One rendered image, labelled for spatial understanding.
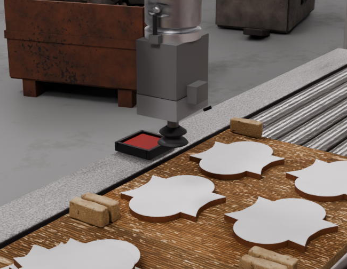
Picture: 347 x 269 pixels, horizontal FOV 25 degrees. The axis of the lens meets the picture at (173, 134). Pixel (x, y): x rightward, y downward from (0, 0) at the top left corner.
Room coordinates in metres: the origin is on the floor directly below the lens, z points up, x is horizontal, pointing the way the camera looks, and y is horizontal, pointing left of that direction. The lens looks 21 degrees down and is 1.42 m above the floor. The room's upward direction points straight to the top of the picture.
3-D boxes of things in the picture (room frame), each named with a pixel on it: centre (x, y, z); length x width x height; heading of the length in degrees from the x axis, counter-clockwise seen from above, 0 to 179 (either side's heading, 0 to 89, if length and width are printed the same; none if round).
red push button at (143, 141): (1.26, 0.05, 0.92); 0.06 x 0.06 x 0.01; 54
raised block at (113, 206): (0.96, 0.10, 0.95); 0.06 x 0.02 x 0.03; 54
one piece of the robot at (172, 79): (1.00, -0.01, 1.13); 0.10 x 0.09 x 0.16; 58
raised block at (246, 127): (1.28, -0.13, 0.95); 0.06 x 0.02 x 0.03; 54
